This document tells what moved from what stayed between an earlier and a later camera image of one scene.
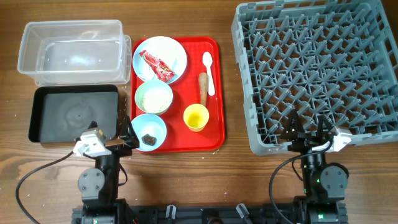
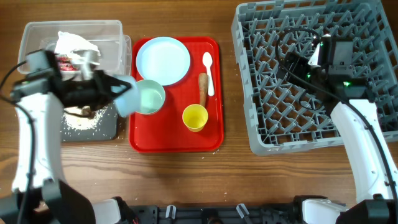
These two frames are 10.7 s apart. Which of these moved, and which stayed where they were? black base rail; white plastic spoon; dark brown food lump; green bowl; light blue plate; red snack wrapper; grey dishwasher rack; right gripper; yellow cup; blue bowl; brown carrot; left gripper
Moved: dark brown food lump; blue bowl; right gripper; green bowl; left gripper; red snack wrapper
Stayed: light blue plate; white plastic spoon; grey dishwasher rack; brown carrot; yellow cup; black base rail
